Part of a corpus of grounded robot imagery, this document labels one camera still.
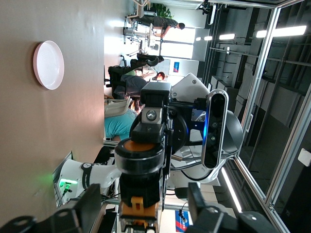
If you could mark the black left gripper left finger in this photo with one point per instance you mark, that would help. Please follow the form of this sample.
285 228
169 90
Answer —
73 213

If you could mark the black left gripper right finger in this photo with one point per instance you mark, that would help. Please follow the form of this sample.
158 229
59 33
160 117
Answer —
213 221

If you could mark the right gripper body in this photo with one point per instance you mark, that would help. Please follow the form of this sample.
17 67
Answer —
189 87

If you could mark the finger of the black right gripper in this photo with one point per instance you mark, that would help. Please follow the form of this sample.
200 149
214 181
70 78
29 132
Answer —
148 132
155 94

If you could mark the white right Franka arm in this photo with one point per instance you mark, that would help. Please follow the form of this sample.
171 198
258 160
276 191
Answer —
97 172

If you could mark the seated person in dark clothes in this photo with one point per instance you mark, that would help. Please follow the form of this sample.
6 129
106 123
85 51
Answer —
136 82

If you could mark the blue printed sign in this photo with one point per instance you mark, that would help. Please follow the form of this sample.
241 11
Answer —
182 221

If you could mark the person in teal shirt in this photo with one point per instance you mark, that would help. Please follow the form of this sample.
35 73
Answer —
116 126

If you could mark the white LED light strip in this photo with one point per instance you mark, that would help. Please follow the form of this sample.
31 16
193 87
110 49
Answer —
230 189

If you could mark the white plastic chair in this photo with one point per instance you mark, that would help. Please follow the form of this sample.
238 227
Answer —
116 106

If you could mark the black office chair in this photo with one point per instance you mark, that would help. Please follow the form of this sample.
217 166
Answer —
115 75

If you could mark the long ceiling light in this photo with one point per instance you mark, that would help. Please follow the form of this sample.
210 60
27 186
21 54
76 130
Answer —
281 31
227 36

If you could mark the person in striped shirt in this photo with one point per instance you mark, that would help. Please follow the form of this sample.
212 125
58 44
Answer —
165 23

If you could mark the green potted plant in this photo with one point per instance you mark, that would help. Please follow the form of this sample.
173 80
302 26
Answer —
161 11

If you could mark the pale pink round plate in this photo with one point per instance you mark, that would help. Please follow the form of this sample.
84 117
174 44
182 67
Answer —
48 65

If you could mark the small blue wall poster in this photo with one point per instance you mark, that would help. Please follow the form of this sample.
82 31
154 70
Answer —
176 67

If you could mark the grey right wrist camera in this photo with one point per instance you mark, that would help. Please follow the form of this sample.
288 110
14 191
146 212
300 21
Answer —
215 126

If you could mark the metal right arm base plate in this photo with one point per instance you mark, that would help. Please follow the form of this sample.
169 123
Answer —
57 170

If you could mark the aluminium frame profile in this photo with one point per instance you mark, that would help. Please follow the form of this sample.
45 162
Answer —
289 150
262 68

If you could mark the white square wall plate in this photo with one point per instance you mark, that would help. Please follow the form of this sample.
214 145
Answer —
305 157

